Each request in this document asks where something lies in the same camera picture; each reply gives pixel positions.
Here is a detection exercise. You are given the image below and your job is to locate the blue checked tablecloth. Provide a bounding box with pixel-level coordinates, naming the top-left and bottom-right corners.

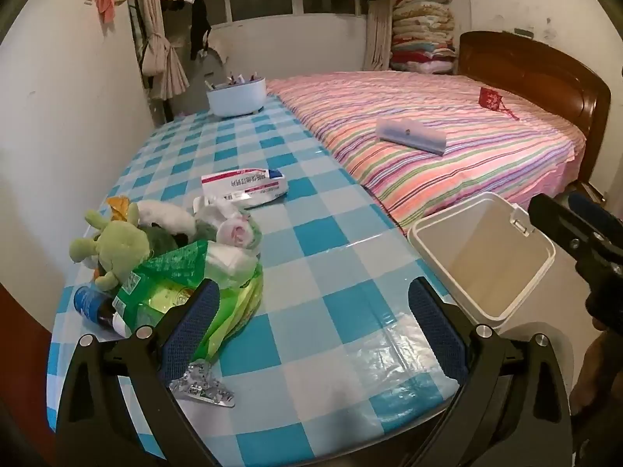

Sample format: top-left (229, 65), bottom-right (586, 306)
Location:
top-left (44, 88), bottom-right (468, 467)

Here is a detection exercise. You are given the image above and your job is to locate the green plastic bag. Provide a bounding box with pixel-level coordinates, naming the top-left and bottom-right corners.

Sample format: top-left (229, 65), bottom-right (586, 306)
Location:
top-left (112, 239), bottom-right (264, 356)

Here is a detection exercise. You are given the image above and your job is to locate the white tissue wad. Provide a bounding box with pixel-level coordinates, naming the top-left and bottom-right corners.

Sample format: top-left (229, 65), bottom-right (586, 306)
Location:
top-left (214, 204), bottom-right (264, 254)

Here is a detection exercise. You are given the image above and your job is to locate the black hanging garment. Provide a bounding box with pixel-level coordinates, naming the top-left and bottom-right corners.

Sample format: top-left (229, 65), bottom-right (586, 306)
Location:
top-left (190, 0), bottom-right (212, 59)

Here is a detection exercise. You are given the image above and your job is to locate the silver foil blister pack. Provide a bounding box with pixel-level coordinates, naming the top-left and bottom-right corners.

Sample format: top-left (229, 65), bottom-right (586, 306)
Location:
top-left (168, 360), bottom-right (236, 407)

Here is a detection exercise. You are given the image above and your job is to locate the pile of small colourful items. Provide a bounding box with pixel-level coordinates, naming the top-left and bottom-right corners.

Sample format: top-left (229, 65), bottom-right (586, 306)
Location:
top-left (207, 72), bottom-right (264, 91)

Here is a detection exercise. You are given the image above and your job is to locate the white round basin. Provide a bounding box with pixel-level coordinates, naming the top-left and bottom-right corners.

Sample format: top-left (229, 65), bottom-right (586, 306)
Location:
top-left (206, 75), bottom-right (268, 118)

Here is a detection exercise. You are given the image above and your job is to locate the brown bottle blue label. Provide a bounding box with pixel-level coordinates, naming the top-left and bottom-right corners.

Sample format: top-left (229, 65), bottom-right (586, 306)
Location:
top-left (73, 284), bottom-right (132, 336)

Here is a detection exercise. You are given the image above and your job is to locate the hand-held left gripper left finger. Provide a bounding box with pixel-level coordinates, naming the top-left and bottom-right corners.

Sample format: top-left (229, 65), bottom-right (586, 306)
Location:
top-left (56, 278), bottom-right (222, 467)

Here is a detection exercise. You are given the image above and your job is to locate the green plush toy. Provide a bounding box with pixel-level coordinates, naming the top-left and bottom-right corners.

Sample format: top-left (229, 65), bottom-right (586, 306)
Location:
top-left (68, 202), bottom-right (151, 293)

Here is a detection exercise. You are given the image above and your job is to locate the white folded tissue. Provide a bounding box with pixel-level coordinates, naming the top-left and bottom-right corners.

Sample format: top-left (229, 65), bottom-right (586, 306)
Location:
top-left (204, 242), bottom-right (259, 278)

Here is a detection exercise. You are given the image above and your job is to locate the white red printed box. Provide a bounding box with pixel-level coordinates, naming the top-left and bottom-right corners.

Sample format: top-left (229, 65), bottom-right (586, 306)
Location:
top-left (201, 169), bottom-right (288, 210)

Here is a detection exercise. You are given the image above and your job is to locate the white plastic bin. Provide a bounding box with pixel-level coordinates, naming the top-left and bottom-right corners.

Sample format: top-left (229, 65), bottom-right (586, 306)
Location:
top-left (408, 192), bottom-right (556, 335)

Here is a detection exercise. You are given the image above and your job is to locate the stack of folded quilts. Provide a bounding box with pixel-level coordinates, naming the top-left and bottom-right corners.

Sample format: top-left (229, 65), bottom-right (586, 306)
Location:
top-left (389, 0), bottom-right (459, 75)

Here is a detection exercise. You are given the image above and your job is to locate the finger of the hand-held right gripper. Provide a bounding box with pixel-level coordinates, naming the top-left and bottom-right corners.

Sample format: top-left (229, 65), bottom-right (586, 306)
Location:
top-left (565, 192), bottom-right (623, 254)
top-left (530, 195), bottom-right (609, 258)

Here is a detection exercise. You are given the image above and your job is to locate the person's right hand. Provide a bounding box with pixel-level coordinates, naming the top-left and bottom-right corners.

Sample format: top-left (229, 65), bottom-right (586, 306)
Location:
top-left (569, 323), bottom-right (623, 416)

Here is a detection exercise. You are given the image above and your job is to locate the beige straight curtain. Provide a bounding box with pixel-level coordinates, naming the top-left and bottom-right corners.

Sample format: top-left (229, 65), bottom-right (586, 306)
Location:
top-left (363, 0), bottom-right (395, 71)

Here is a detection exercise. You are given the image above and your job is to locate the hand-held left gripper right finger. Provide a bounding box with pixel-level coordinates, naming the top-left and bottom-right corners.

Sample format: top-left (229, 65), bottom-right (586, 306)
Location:
top-left (408, 276), bottom-right (574, 467)

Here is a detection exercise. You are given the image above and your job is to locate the pale blue flat box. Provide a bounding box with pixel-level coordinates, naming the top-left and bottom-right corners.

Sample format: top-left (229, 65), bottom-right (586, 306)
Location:
top-left (376, 118), bottom-right (447, 156)

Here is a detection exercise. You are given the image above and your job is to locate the brown wooden headboard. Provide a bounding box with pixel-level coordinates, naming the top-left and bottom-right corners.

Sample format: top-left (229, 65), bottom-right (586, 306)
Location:
top-left (458, 30), bottom-right (611, 195)

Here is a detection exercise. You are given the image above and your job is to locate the red patterned pouch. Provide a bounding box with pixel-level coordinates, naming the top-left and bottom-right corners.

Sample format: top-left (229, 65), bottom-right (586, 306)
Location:
top-left (478, 86), bottom-right (521, 121)

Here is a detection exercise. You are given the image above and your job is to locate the white plush toy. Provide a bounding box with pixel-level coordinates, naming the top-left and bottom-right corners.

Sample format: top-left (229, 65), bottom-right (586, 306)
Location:
top-left (136, 199), bottom-right (198, 234)

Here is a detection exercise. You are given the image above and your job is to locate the beige tied curtain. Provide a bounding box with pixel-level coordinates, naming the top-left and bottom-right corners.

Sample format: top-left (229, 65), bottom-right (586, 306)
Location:
top-left (131, 0), bottom-right (190, 100)

